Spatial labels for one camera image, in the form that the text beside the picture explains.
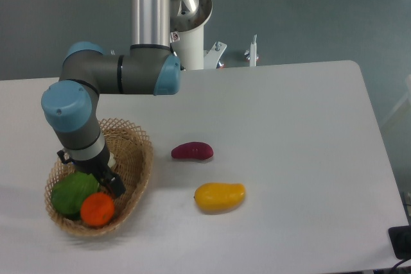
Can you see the white frame at right edge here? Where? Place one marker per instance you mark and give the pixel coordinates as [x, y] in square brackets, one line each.
[398, 111]

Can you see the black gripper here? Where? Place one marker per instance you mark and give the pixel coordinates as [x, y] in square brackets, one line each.
[98, 167]

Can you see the orange fruit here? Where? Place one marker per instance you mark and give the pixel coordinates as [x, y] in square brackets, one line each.
[97, 209]

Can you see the black device at table edge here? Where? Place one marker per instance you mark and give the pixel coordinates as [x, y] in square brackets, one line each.
[400, 241]

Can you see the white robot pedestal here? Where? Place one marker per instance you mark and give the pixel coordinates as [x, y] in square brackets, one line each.
[176, 26]

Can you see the purple sweet potato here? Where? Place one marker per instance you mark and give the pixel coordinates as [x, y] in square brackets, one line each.
[192, 151]

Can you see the green bok choy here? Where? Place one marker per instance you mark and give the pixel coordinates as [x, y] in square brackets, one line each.
[69, 193]

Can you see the woven wicker basket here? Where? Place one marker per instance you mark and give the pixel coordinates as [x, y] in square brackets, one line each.
[133, 153]

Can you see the yellow mango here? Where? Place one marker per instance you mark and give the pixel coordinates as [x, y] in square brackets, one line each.
[219, 197]

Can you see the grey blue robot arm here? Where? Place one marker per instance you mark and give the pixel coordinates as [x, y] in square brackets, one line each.
[70, 104]

